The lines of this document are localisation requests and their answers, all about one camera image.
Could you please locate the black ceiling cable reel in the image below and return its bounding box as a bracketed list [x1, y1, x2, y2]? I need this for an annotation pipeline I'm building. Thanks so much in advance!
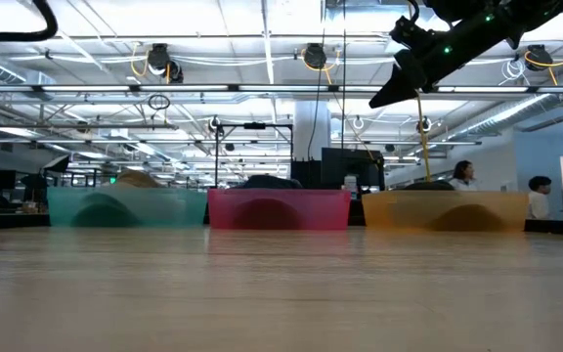
[302, 42, 328, 71]
[525, 43, 554, 72]
[145, 42, 186, 85]

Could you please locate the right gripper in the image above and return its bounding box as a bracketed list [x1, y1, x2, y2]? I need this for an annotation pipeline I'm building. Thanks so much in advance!
[368, 16, 464, 110]

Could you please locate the long ceiling light strip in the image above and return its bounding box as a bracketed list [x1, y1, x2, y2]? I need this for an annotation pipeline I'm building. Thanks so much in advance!
[0, 83, 563, 95]

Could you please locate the red translucent plastic bin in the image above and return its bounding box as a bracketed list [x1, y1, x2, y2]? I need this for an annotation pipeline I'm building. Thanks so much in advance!
[206, 187, 353, 232]

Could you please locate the yellow hanging cable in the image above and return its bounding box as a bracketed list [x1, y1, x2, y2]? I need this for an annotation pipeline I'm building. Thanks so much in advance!
[413, 89, 434, 184]

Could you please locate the teal translucent plastic bin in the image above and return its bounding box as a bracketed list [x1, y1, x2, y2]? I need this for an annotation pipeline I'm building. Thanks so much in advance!
[46, 186, 210, 230]

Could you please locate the person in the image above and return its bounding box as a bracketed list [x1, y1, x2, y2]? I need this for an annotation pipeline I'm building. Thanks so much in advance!
[449, 159, 482, 193]
[526, 175, 553, 221]

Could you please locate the small ceiling cable reel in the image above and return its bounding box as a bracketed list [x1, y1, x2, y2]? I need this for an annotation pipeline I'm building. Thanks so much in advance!
[414, 115, 434, 135]
[206, 114, 226, 137]

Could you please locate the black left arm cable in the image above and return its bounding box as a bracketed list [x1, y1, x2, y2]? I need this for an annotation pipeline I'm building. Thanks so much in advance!
[0, 0, 60, 48]

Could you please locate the black background rig frame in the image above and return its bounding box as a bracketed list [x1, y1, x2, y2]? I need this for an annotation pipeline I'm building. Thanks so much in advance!
[213, 121, 295, 189]

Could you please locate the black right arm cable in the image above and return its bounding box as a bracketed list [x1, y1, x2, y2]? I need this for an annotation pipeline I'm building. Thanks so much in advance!
[405, 0, 422, 24]

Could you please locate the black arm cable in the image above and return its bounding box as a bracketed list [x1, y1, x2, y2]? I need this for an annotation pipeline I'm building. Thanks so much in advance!
[0, 0, 60, 48]
[405, 0, 422, 24]

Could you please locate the orange translucent plastic bin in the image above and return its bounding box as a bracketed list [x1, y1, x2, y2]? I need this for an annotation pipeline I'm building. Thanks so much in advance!
[360, 189, 531, 234]

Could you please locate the black equipment box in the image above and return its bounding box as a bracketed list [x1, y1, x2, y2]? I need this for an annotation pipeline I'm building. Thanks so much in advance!
[289, 159, 324, 191]

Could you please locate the black hanging cable loop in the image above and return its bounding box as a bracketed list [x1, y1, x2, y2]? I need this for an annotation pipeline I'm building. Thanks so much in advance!
[147, 92, 172, 112]

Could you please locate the black angled screen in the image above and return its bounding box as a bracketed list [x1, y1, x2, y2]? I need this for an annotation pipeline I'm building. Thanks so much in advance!
[41, 154, 73, 174]

